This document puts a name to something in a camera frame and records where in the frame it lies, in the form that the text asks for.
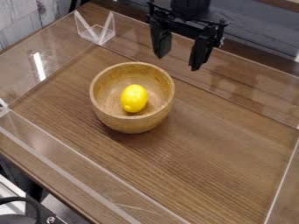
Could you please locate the brown wooden bowl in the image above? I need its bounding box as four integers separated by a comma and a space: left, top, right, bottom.
89, 61, 175, 134

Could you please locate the black cable under table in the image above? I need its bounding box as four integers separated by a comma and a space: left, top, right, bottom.
0, 196, 42, 222

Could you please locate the clear acrylic corner bracket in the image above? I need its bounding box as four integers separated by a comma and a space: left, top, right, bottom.
74, 10, 117, 46

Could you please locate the clear acrylic enclosure wall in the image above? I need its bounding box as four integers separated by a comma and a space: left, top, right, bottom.
0, 4, 299, 224

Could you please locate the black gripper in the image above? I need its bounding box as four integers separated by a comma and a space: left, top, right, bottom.
147, 0, 229, 71

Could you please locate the black table frame mount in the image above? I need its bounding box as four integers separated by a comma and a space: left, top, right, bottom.
25, 197, 69, 224

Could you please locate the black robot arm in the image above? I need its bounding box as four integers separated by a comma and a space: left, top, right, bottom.
147, 0, 229, 71

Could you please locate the yellow lemon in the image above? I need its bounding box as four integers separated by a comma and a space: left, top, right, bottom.
121, 84, 149, 113

